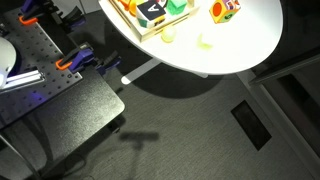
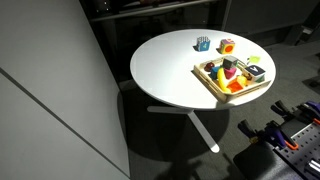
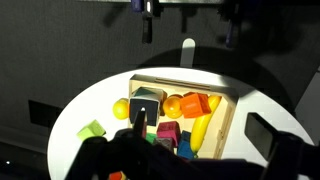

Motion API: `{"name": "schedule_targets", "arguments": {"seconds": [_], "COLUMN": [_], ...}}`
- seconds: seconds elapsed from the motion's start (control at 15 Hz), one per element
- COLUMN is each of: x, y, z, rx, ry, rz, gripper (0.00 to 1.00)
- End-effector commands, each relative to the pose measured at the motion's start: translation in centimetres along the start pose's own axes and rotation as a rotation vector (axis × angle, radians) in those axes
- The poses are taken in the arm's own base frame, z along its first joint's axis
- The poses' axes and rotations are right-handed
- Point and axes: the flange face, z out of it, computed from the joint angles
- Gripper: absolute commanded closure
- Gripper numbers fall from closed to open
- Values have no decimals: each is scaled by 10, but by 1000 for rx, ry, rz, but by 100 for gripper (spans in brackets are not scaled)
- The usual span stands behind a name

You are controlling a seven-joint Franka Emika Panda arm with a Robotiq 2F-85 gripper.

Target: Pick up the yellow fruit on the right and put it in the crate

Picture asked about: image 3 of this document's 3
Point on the lime green block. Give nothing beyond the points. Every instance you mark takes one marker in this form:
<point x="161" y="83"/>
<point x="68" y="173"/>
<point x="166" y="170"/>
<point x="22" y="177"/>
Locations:
<point x="91" y="130"/>

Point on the orange round toy fruit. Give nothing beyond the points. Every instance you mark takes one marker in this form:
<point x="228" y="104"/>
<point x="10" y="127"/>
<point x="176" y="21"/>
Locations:
<point x="172" y="106"/>

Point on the orange cube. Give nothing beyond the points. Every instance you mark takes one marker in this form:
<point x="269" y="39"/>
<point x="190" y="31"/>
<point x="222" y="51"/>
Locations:
<point x="195" y="105"/>

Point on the black floor outlet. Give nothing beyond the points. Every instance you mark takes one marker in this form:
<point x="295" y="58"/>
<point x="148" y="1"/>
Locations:
<point x="43" y="113"/>

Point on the multicolour shape cube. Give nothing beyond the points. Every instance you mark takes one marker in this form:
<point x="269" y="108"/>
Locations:
<point x="117" y="175"/>

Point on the black letter A cube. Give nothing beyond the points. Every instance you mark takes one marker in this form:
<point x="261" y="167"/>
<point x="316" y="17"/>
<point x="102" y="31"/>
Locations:
<point x="152" y="108"/>

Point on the magenta block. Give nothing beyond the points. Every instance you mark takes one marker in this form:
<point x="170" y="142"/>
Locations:
<point x="168" y="130"/>

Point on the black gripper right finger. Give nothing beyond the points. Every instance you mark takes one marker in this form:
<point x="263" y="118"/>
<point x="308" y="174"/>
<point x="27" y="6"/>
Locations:
<point x="261" y="133"/>

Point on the yellow toy banana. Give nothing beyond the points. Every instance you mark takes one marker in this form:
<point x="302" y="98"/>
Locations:
<point x="201" y="128"/>

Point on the white table leg base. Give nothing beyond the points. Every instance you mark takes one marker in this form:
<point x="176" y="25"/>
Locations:
<point x="187" y="51"/>

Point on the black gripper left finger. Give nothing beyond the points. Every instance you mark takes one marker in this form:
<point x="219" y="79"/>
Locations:
<point x="140" y="122"/>

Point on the wooden crate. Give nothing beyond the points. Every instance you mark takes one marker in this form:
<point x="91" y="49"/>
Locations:
<point x="230" y="110"/>

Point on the blue block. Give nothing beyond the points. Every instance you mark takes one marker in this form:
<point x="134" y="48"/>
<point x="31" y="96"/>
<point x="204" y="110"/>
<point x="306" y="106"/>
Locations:
<point x="185" y="146"/>

